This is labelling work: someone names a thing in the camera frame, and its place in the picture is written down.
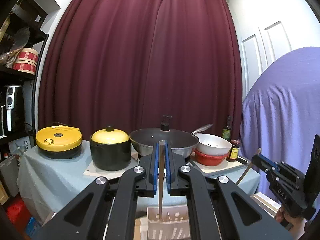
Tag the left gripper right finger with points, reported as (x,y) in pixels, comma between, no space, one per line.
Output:
(218,208)

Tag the grey tray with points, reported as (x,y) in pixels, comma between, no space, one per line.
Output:
(222,168)

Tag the white perforated utensil holder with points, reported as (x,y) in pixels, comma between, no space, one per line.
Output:
(173,224)

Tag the white door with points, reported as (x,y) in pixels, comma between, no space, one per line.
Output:
(269,29)

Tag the black shelf unit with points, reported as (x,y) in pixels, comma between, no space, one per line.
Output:
(22,47)

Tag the dark green oil bottle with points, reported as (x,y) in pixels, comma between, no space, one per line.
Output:
(226,132)

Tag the person's right hand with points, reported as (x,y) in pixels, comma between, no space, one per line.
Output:
(298,223)

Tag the grey-green table cover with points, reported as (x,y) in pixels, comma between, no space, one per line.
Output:
(47,185)

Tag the black air fryer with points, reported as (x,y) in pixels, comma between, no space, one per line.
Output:
(12,99)

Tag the wooden chopstick gripper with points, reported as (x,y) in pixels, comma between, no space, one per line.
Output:
(248,168)
(161,175)

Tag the sauce jar yellow label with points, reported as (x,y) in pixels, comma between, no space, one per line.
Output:
(233,154)

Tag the steel wok with lid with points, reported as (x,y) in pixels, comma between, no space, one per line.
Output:
(182,143)

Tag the dark red curtain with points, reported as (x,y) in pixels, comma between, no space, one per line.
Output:
(127,63)

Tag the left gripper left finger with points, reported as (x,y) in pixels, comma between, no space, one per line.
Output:
(106,209)

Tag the white bowl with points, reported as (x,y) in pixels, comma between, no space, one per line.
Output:
(212,145)

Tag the black pot yellow lid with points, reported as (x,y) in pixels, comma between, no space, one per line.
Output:
(110,149)

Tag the red colander bowl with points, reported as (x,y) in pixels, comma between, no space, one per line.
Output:
(209,160)

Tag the yellow electric griddle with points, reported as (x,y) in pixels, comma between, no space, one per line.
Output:
(59,142)

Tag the red striped round boxes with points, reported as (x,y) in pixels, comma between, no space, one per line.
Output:
(26,61)

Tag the purple fabric cover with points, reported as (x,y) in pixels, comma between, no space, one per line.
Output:
(280,114)

